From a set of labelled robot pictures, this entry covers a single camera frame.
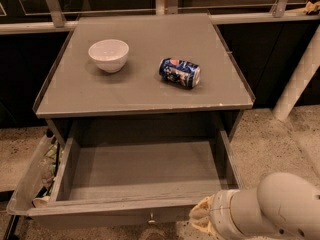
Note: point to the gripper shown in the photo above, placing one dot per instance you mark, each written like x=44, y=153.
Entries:
x=219, y=214

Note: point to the grey top drawer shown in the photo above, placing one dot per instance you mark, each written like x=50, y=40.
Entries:
x=120, y=184

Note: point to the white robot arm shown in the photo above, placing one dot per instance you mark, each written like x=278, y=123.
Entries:
x=282, y=205

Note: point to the metal drawer knob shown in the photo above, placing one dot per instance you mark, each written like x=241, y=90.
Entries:
x=151, y=220

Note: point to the blue soda can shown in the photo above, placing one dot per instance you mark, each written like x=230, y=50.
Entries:
x=181, y=72

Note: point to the crumpled paper cup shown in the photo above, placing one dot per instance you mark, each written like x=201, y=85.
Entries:
x=40, y=202

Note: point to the clear plastic bin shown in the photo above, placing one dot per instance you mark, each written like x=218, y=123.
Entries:
x=38, y=179

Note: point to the grey wooden cabinet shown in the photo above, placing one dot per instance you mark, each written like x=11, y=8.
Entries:
x=77, y=88

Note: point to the white ceramic bowl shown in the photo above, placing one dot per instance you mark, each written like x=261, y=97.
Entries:
x=109, y=55

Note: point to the white support pole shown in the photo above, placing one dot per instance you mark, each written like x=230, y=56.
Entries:
x=300, y=78

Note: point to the metal railing frame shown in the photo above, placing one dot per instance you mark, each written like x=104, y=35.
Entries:
x=27, y=16

